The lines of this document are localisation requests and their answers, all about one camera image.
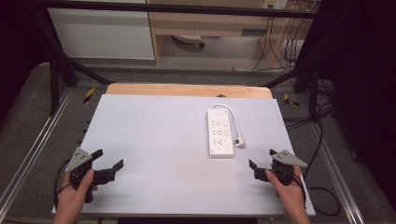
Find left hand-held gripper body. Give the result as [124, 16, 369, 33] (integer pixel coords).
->
[64, 147, 117, 204]

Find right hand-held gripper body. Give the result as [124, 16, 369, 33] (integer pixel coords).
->
[253, 149, 309, 187]

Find person's right hand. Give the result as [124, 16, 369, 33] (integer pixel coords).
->
[264, 165, 309, 217]

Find person's left hand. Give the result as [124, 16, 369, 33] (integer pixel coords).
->
[55, 169, 99, 217]

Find white power strip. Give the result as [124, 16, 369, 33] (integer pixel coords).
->
[206, 107, 235, 159]

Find yellow black floor tape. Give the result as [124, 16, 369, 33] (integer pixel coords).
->
[82, 87, 96, 105]
[283, 92, 300, 107]

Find wooden table board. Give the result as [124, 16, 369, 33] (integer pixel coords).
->
[105, 82, 274, 100]

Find white cabinet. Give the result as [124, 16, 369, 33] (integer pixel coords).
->
[47, 0, 156, 61]

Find grey device under desk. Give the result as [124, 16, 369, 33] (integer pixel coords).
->
[172, 34, 206, 49]

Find wooden desk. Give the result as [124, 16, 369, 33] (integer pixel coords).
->
[145, 0, 316, 68]

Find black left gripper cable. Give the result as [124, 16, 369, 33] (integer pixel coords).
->
[52, 158, 73, 210]

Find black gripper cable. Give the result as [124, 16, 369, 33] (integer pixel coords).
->
[52, 158, 73, 210]
[292, 102, 342, 217]

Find white power strip cable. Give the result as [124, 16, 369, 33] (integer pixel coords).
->
[211, 103, 247, 149]

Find aluminium floor rail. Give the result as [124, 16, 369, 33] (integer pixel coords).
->
[306, 122, 367, 224]
[0, 88, 76, 206]

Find black floor cable bundle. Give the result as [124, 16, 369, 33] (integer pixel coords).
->
[281, 78, 337, 133]

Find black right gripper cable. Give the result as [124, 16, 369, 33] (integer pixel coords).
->
[292, 102, 342, 217]

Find black metal frame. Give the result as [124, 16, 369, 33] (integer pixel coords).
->
[29, 0, 331, 118]

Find black background cables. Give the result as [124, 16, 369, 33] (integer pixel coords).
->
[249, 8, 304, 75]

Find white wall socket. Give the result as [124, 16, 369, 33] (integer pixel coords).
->
[262, 0, 289, 10]

